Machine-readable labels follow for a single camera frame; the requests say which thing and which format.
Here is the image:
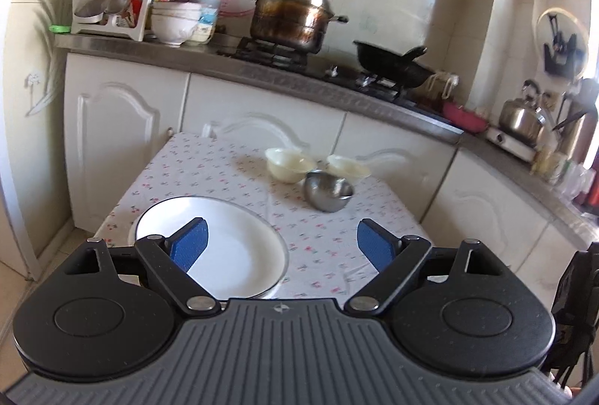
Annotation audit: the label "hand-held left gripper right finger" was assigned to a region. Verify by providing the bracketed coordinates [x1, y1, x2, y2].
[344, 218, 508, 317]

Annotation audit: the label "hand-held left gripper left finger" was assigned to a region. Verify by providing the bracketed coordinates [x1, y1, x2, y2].
[63, 218, 223, 317]

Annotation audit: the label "white plate with dark rim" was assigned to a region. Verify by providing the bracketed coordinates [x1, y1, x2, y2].
[135, 195, 288, 299]

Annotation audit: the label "stainless steel bowl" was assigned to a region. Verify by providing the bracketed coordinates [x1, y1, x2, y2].
[304, 170, 355, 213]

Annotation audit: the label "small cream bowl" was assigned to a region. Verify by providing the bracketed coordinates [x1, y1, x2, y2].
[326, 154, 371, 181]

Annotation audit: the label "plain white plate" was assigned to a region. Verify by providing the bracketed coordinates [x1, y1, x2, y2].
[127, 224, 282, 301]

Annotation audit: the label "large cream bowl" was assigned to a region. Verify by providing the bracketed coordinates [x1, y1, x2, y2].
[265, 147, 315, 184]

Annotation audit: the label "white cabinet door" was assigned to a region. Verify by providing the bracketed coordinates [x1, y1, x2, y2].
[334, 112, 457, 223]
[180, 75, 347, 155]
[66, 54, 190, 233]
[510, 221, 599, 293]
[431, 152, 550, 277]

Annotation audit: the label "cherry print tablecloth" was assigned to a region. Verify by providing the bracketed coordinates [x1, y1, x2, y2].
[96, 132, 434, 300]

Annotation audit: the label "glass jar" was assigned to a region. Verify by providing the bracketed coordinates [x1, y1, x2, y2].
[531, 145, 569, 181]

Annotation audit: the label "red basin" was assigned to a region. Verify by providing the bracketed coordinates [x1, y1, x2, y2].
[442, 102, 488, 133]

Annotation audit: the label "white hot plate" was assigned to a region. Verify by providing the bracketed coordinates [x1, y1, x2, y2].
[486, 126, 540, 163]

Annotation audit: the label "steel thermos jug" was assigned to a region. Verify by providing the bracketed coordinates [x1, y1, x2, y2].
[559, 78, 599, 168]

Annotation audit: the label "white plastic rack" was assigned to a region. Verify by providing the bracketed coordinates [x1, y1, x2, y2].
[427, 72, 460, 100]

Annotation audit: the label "black wok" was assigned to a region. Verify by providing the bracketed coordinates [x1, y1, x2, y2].
[353, 40, 437, 88]

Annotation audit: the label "steel kettle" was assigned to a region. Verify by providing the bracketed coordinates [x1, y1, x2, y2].
[498, 79, 548, 146]

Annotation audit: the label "white kitchen cabinets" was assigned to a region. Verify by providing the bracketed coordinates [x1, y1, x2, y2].
[55, 33, 599, 247]

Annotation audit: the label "white refrigerator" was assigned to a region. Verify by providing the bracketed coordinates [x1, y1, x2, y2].
[0, 0, 72, 283]

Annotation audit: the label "black gas stove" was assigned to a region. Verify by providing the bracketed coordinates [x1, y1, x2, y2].
[218, 37, 443, 112]

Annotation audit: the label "white floral bowl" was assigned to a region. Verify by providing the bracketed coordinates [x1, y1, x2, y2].
[150, 1, 203, 47]

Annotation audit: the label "white utensil holder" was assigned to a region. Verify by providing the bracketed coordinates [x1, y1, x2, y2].
[70, 0, 153, 42]

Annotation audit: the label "tub with blue label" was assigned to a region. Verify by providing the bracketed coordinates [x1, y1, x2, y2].
[189, 0, 222, 45]

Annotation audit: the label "steel stockpot with lid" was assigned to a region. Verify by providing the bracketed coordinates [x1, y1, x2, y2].
[242, 0, 350, 55]

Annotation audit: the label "glass pot lid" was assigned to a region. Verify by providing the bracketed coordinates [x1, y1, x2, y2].
[536, 7, 589, 82]

